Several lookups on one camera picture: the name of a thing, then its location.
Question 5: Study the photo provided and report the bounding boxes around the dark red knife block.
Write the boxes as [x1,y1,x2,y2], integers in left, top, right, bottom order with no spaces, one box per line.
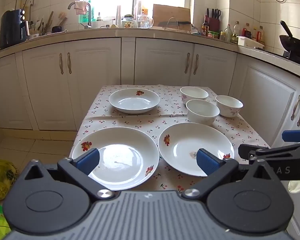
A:
[206,8,221,32]

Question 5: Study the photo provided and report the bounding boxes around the red label condiment bottle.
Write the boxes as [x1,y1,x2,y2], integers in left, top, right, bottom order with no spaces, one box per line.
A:
[242,23,252,39]

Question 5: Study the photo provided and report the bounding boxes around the pink dish cloth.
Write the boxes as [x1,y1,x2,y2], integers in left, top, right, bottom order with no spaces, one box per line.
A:
[74,1,88,15]

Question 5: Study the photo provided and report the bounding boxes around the grey kitchen countertop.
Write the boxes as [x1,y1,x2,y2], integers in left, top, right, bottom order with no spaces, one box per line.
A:
[0,27,300,83]

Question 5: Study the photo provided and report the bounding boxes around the utensil holder with chopsticks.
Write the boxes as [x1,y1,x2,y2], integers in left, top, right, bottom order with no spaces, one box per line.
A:
[30,11,68,35]

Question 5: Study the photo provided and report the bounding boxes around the labelled glass jar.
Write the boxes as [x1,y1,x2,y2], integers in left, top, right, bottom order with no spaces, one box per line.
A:
[122,15,138,29]

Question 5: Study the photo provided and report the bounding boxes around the white floral bowl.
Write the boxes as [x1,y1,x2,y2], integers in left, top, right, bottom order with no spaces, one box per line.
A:
[215,95,244,118]
[186,99,220,127]
[180,86,209,105]

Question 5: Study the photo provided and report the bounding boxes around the green dish soap bottle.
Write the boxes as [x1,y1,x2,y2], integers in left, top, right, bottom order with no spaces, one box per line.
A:
[79,11,92,23]

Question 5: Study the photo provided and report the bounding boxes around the person's right hand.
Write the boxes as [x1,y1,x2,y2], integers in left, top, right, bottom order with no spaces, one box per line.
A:
[288,180,300,215]

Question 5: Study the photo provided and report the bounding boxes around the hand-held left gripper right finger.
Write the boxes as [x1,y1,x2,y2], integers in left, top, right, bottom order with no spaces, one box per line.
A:
[181,149,275,200]

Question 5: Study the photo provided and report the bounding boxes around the wooden cutting board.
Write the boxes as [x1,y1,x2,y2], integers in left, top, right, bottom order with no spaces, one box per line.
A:
[152,4,191,28]

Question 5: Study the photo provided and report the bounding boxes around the black wok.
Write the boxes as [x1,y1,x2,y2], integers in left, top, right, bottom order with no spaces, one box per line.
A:
[279,20,300,57]

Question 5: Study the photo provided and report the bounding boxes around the chrome kitchen faucet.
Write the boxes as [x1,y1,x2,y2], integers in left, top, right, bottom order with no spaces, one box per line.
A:
[68,1,93,29]

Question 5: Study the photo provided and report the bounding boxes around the white plastic container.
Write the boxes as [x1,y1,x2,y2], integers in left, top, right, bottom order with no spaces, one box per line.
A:
[237,36,265,50]

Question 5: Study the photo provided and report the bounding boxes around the dark sauce bottle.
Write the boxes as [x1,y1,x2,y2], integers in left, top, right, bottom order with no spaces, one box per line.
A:
[202,15,210,36]

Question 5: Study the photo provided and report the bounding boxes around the yellow plastic bag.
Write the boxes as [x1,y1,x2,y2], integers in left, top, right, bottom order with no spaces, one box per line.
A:
[0,158,20,201]

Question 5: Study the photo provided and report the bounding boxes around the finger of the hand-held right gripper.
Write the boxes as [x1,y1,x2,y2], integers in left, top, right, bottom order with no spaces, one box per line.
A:
[238,141,300,165]
[282,129,300,142]

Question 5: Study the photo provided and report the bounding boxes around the gas stove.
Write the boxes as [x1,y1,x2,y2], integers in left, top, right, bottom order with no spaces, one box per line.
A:
[281,51,300,67]

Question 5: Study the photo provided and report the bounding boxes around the white kitchen cabinets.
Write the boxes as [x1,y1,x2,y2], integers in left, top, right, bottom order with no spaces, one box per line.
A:
[0,37,300,240]

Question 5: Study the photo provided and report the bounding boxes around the cherry print tablecloth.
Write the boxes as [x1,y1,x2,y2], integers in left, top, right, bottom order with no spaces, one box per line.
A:
[69,84,270,198]

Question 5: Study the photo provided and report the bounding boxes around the clear glass pitcher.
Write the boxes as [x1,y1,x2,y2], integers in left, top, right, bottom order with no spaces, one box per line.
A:
[137,14,154,29]

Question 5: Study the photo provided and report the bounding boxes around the black air fryer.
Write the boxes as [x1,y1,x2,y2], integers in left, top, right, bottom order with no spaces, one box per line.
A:
[0,9,30,50]

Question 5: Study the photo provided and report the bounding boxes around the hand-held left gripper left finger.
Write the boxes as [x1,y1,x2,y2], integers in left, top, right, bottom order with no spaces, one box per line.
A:
[24,148,114,200]

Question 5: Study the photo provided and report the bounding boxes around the yellow oil bottle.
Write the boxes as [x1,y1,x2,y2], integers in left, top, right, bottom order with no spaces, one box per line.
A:
[256,25,265,43]

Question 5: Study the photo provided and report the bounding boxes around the clear oil bottle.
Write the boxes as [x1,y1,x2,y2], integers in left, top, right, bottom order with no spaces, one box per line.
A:
[232,21,241,43]
[224,24,232,42]

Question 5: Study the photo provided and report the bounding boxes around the white fruit print plate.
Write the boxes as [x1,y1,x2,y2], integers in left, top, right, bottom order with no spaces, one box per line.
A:
[71,127,160,191]
[109,88,161,114]
[158,122,235,177]

